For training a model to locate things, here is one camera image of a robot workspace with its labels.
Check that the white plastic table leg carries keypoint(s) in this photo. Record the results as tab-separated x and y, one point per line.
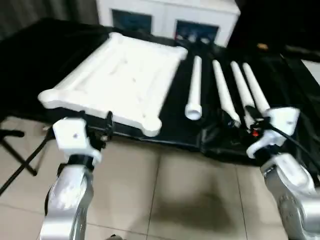
223	87
241	85
196	87
255	87

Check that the white plastic table top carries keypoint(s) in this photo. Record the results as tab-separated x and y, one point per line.
125	75

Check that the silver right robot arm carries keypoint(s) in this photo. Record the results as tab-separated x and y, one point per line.
292	195

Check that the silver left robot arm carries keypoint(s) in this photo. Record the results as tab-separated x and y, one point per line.
67	200

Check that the black mat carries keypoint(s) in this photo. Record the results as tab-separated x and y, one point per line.
275	82

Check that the small yellow tag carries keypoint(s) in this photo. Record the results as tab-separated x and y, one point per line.
262	46

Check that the white board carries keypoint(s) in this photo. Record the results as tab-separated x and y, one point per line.
312	71

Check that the black bar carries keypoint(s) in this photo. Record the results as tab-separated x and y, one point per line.
302	49

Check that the grey curtain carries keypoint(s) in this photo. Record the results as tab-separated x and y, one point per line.
37	15

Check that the white cabinet with glass doors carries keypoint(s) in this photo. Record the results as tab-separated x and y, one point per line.
162	10

